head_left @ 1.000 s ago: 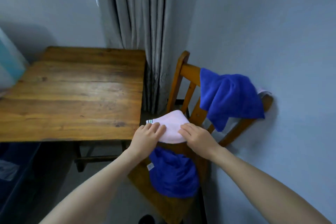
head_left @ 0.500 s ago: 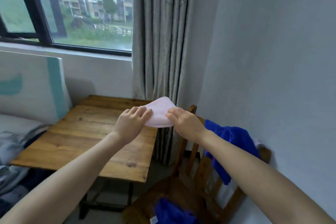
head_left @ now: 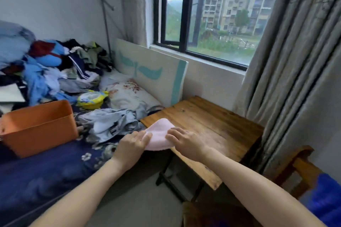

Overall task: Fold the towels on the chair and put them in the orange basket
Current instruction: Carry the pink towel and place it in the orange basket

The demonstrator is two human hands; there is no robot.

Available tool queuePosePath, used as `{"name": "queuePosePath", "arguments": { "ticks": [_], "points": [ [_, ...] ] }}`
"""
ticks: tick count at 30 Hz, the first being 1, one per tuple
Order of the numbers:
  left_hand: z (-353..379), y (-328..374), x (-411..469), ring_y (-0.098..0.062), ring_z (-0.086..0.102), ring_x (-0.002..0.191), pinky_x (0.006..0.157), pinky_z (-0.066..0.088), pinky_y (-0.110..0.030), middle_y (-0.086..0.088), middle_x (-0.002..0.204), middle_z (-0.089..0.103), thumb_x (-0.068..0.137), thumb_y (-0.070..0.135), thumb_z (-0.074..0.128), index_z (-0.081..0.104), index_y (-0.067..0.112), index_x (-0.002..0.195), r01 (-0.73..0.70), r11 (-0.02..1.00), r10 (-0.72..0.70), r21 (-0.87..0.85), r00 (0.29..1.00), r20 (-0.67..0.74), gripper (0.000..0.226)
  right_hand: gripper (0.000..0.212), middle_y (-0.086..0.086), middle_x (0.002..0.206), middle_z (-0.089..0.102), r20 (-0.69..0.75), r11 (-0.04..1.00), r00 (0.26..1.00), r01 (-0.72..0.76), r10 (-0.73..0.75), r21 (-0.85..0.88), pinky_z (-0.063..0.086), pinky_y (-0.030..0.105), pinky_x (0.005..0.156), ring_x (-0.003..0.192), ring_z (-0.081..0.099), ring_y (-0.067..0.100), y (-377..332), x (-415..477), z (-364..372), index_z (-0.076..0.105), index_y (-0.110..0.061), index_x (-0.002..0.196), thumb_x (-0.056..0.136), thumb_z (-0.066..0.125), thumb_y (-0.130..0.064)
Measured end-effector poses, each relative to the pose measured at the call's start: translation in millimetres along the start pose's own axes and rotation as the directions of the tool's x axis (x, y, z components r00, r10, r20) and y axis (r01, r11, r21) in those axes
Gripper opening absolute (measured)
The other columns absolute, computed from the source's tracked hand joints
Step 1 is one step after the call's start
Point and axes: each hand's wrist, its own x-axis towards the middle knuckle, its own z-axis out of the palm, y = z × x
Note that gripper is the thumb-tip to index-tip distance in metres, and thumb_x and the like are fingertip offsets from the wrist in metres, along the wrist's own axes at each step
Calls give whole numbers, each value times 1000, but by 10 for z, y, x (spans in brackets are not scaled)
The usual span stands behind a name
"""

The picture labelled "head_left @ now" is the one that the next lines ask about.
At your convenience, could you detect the white headboard with teal print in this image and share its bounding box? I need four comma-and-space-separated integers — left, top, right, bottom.
113, 38, 189, 108

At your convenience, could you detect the beige patterned curtain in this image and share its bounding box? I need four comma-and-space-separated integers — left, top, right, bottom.
233, 0, 341, 182
118, 0, 148, 48

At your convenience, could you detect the black framed window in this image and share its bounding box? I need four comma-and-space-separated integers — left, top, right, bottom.
153, 0, 287, 72

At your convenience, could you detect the blue towel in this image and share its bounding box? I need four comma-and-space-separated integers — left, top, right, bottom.
299, 173, 341, 227

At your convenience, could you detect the grey metal drying rack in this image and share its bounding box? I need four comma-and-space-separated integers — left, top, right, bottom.
90, 0, 126, 60

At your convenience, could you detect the bed with blue floral sheet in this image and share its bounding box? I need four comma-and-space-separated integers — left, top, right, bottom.
0, 68, 171, 227

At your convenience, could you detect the wooden folding table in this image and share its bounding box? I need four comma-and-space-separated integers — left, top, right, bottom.
139, 95, 265, 203

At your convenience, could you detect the blue plush toy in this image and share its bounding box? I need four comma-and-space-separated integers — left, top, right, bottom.
28, 39, 66, 68

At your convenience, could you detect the wooden slat-back chair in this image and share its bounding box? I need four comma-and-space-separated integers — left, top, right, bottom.
182, 145, 324, 227

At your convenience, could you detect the person's right forearm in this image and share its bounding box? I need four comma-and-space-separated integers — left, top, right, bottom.
204, 147, 327, 227

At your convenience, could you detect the yellow cartoon desk fan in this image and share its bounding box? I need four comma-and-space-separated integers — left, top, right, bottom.
76, 90, 110, 110

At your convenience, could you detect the white floral pillow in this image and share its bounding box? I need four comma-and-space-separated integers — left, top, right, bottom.
102, 79, 164, 114

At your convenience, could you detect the light blue duvet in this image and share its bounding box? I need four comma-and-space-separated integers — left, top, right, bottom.
0, 20, 36, 69

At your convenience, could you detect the person's right hand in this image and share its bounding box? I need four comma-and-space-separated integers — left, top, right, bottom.
165, 127, 211, 162

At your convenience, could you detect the person's left forearm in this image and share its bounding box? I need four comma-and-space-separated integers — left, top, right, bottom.
29, 157, 127, 227

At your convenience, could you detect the person's left hand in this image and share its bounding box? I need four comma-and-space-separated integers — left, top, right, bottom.
112, 130, 153, 171

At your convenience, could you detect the cream folded fabric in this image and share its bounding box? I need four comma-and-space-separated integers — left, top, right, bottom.
0, 82, 26, 104

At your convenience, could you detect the orange plastic storage bin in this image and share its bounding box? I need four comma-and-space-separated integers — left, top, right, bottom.
0, 99, 80, 159

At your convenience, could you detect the pile of mixed clothes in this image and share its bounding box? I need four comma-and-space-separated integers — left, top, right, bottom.
0, 38, 114, 113

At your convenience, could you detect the crumpled grey white garment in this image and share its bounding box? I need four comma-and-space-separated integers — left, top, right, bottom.
77, 107, 147, 144

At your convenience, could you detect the pink striped towel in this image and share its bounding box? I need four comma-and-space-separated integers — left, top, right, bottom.
144, 117, 176, 151

